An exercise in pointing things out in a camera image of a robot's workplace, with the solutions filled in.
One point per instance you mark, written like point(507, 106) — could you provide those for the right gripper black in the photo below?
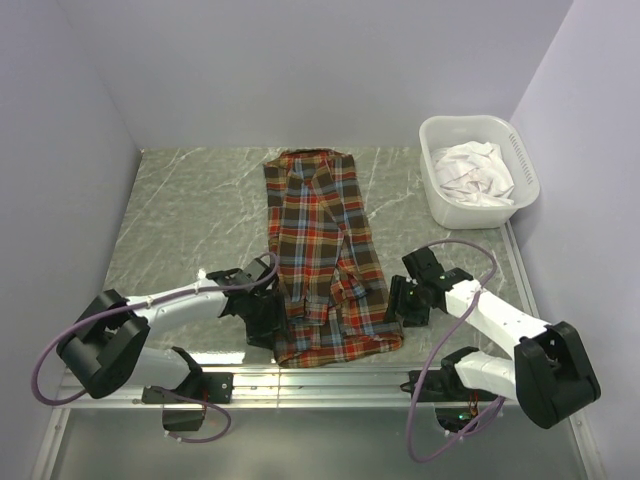
point(397, 305)

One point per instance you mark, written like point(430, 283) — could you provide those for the black box under rail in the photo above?
point(175, 419)

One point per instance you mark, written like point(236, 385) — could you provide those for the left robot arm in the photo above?
point(108, 347)

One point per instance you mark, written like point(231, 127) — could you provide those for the white shirt in basket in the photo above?
point(474, 174)

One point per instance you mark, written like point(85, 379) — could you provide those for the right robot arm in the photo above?
point(546, 369)

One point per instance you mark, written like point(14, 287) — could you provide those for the white plastic basket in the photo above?
point(446, 131)

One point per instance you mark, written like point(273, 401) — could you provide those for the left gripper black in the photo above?
point(275, 322)

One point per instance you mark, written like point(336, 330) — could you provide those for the aluminium rail frame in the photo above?
point(341, 421)

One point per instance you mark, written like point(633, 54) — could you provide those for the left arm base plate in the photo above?
point(210, 387)

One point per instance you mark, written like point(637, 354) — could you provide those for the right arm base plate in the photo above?
point(443, 385)

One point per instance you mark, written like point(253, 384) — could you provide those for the plaid long sleeve shirt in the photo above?
point(334, 289)

